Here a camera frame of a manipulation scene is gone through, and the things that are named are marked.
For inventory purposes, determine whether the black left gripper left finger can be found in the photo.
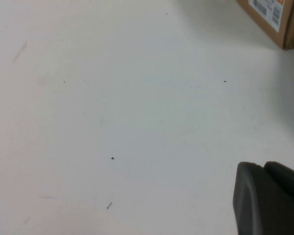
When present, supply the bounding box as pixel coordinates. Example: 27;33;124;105
232;161;294;235

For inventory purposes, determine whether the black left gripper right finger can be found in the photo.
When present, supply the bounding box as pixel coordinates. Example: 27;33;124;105
262;161;294;216

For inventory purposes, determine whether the white barcode label sticker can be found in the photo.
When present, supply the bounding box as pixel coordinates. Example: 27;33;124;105
248;0;294;32

